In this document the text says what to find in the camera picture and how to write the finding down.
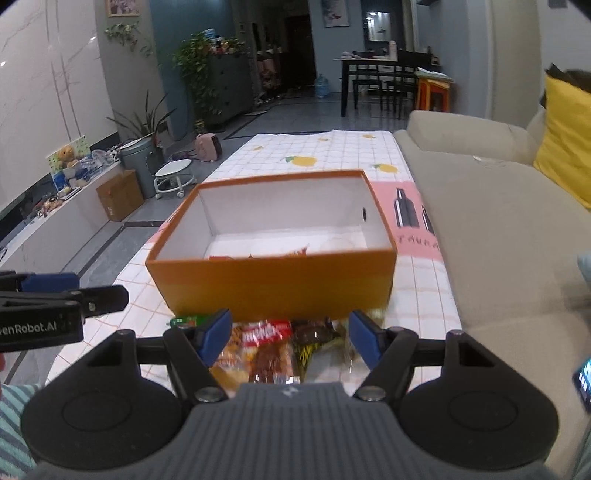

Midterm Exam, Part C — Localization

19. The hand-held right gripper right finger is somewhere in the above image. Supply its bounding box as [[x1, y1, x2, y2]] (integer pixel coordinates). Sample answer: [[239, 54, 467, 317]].
[[348, 309, 504, 403]]

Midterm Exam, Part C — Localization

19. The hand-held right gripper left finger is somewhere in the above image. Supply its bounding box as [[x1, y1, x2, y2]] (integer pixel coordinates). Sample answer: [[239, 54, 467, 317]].
[[76, 308, 232, 403]]

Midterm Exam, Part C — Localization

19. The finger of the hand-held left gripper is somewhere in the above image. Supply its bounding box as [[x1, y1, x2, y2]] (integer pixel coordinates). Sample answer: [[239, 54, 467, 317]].
[[0, 271, 80, 294], [0, 285, 129, 319]]

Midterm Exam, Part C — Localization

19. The clear packet of orange snacks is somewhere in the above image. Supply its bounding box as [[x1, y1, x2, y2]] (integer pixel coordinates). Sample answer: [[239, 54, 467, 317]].
[[210, 325, 254, 384]]

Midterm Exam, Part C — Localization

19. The red-topped clear snack packet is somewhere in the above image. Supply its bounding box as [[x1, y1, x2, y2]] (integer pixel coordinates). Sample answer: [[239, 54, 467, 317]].
[[242, 320, 296, 385]]

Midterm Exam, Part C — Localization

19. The dark brown shiny snack packet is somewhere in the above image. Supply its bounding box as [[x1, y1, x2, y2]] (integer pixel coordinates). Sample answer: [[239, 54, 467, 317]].
[[291, 318, 345, 381]]

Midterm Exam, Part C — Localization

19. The orange cardboard box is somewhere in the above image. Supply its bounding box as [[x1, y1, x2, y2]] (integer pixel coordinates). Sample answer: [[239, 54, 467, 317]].
[[145, 170, 399, 321]]

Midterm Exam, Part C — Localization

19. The green snack packet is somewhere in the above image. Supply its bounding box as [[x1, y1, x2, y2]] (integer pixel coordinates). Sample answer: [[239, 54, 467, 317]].
[[170, 315, 211, 329]]

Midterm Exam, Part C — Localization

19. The white tv console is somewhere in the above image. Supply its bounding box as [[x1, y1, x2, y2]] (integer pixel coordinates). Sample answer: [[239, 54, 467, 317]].
[[0, 159, 123, 268]]

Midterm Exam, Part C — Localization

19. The striped teal clothing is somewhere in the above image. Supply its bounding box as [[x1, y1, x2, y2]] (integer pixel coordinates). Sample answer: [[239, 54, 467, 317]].
[[0, 383, 47, 480]]

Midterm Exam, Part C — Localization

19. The brown cardboard carton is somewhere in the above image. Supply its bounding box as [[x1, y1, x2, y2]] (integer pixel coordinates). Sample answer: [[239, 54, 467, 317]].
[[95, 169, 145, 222]]

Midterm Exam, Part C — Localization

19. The teddy bear photo board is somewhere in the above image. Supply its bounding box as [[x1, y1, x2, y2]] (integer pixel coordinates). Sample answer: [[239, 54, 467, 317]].
[[46, 135, 88, 190]]

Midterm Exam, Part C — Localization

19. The blue white toy pile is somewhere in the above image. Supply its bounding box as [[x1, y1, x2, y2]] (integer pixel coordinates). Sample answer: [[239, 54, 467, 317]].
[[69, 148, 122, 185]]

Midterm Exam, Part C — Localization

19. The grey trash bin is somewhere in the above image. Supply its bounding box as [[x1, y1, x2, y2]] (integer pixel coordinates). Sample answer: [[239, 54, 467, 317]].
[[119, 136, 162, 199]]

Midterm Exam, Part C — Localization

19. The white round rolling stool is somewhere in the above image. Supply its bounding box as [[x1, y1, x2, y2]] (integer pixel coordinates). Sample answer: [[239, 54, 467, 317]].
[[154, 158, 197, 200]]

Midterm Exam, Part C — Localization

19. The beige sofa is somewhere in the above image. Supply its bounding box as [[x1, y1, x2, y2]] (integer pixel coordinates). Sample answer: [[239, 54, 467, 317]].
[[392, 110, 591, 480]]

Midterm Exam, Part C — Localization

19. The long-leaf potted plant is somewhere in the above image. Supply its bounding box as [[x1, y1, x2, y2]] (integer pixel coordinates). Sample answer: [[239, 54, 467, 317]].
[[107, 90, 178, 139]]

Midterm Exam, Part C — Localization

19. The pink space heater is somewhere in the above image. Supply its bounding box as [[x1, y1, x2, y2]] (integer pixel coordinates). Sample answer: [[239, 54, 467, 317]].
[[194, 133, 222, 163]]

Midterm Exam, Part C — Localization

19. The grey drawer cabinet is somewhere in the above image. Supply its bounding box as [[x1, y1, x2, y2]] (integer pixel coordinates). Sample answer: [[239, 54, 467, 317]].
[[205, 53, 254, 130]]

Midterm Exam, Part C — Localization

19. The black dining chair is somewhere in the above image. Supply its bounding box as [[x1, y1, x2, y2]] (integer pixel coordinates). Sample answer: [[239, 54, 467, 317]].
[[353, 65, 393, 112], [390, 50, 419, 116]]

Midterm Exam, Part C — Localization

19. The orange stool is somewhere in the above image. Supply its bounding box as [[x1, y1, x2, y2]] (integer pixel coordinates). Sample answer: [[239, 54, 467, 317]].
[[416, 78, 451, 112]]

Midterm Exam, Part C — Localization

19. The large leafy plant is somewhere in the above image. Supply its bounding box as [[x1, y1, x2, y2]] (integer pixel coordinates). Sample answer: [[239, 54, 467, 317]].
[[173, 30, 250, 130]]

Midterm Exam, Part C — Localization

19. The hanging vine plant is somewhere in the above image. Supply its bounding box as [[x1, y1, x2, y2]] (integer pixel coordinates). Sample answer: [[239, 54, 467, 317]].
[[104, 21, 153, 58]]

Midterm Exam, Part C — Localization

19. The shoe rack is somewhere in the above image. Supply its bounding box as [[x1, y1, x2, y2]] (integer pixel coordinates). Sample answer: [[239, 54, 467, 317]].
[[256, 48, 283, 100]]

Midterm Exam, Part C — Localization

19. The white green folded cloth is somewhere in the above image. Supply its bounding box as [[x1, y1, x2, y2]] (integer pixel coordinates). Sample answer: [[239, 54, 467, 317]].
[[414, 66, 455, 84]]

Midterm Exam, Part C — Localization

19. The black dining table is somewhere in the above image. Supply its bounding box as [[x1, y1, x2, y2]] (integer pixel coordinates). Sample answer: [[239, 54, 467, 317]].
[[333, 48, 416, 118]]

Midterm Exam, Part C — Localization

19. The yellow cushion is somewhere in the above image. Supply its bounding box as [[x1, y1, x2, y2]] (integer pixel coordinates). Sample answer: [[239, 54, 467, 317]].
[[533, 76, 591, 210]]

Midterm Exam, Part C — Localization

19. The dark cushion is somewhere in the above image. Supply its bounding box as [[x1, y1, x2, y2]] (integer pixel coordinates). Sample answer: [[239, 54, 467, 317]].
[[545, 64, 591, 95]]

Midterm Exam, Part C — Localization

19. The framed wall picture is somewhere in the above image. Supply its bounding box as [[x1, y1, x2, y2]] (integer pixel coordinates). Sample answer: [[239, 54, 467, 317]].
[[106, 0, 140, 18]]

